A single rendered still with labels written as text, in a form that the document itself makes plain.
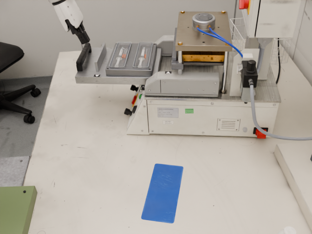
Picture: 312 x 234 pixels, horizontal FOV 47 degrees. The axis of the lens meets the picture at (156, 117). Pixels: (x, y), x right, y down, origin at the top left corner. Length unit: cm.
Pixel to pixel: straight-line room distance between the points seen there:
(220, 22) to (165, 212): 67
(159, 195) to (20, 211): 42
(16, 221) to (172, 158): 54
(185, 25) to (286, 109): 54
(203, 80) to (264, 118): 26
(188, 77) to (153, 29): 167
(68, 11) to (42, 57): 176
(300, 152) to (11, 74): 244
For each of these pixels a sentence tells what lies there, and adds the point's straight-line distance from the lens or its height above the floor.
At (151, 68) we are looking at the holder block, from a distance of 127.
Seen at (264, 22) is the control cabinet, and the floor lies 120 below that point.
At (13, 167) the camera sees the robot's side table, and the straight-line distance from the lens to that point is 135.
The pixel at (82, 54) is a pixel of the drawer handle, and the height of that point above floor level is 101.
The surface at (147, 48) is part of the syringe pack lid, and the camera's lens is 137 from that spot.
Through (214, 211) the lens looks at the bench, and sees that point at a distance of 112.
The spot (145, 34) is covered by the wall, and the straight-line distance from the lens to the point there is 286.
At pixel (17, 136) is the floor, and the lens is 270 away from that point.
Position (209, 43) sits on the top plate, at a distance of 117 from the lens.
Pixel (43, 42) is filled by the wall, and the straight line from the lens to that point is 295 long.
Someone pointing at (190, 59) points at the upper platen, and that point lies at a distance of 122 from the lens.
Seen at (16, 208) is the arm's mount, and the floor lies 79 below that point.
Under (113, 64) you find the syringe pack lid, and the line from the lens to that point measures 129.
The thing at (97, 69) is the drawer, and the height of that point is 98.
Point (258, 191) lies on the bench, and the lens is 119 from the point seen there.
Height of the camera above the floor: 165
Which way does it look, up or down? 39 degrees down
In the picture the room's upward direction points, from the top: 3 degrees counter-clockwise
